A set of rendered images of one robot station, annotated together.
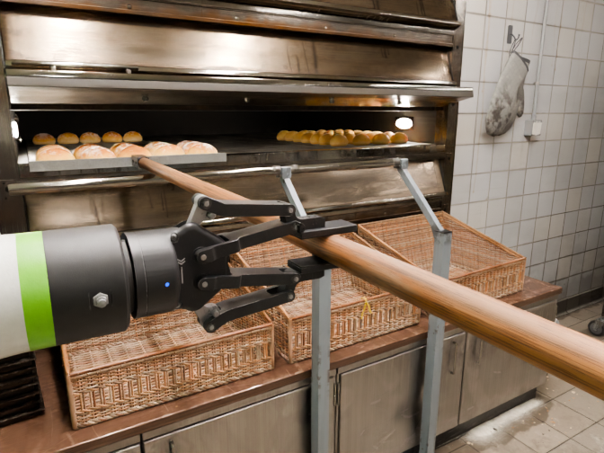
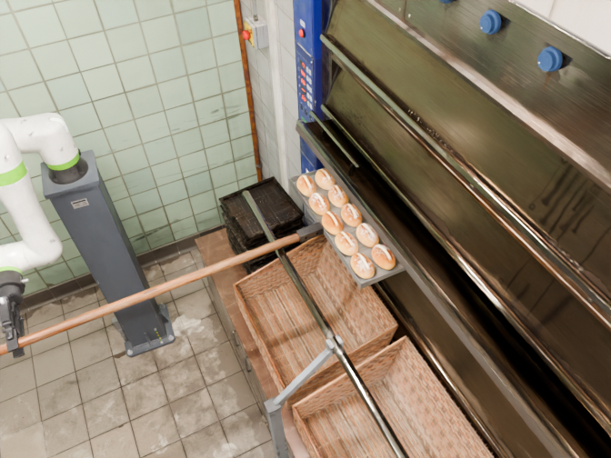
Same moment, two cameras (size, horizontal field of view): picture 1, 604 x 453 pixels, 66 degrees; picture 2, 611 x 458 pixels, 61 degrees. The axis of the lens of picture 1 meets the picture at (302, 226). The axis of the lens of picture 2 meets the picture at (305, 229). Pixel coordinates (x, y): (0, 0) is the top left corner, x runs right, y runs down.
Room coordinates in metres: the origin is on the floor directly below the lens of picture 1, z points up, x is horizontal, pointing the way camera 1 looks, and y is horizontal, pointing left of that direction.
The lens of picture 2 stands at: (1.44, -0.72, 2.54)
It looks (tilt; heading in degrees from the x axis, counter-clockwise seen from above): 48 degrees down; 97
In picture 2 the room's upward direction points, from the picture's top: 3 degrees counter-clockwise
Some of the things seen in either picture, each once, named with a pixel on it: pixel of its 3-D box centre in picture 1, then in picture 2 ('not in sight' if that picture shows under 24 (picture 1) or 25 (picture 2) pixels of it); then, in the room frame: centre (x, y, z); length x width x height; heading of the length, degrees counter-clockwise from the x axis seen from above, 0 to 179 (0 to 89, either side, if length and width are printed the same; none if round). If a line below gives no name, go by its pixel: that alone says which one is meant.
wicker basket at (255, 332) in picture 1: (159, 318); (310, 313); (1.31, 0.44, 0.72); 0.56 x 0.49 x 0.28; 120
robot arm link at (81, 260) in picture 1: (89, 279); (9, 285); (0.37, 0.18, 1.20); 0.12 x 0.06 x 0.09; 30
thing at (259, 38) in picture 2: not in sight; (256, 32); (1.03, 1.34, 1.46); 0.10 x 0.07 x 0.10; 121
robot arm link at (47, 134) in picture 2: not in sight; (49, 140); (0.34, 0.72, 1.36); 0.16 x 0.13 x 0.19; 9
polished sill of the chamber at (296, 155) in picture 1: (280, 156); not in sight; (1.86, 0.08, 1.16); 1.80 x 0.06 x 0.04; 121
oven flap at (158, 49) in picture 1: (282, 56); (511, 267); (1.84, 0.07, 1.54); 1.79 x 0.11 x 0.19; 121
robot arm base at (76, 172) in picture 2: not in sight; (65, 156); (0.33, 0.77, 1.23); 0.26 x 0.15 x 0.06; 117
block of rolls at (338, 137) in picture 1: (339, 136); not in sight; (2.51, -0.20, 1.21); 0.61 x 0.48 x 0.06; 31
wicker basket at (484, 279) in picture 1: (439, 257); not in sight; (1.93, -0.60, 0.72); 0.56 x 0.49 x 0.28; 122
